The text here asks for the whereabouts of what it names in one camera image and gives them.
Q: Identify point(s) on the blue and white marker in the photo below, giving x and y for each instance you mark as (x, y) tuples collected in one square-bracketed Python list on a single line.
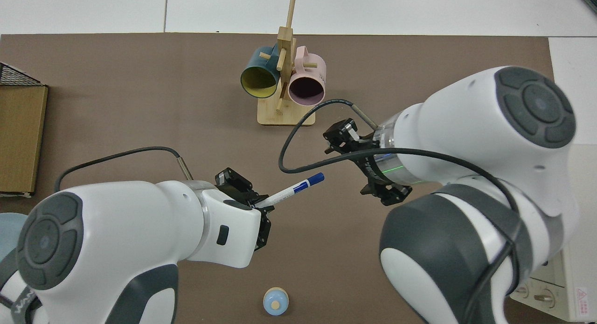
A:
[(294, 189)]

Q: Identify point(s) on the wooden cup stand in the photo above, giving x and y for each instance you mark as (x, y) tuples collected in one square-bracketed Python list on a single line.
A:
[(289, 116)]

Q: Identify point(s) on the pink cup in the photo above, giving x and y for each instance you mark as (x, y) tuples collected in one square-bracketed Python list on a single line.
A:
[(308, 88)]

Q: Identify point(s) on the dark blue cup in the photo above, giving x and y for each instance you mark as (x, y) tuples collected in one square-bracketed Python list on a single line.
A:
[(259, 79)]

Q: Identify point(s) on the small blue round thing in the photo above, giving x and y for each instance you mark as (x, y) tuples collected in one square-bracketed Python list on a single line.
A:
[(275, 301)]

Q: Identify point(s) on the brown table cloth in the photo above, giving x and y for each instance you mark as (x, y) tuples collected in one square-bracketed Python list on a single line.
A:
[(140, 105)]

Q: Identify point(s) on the pale toaster oven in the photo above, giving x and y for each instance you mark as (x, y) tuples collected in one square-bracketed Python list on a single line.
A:
[(573, 286)]

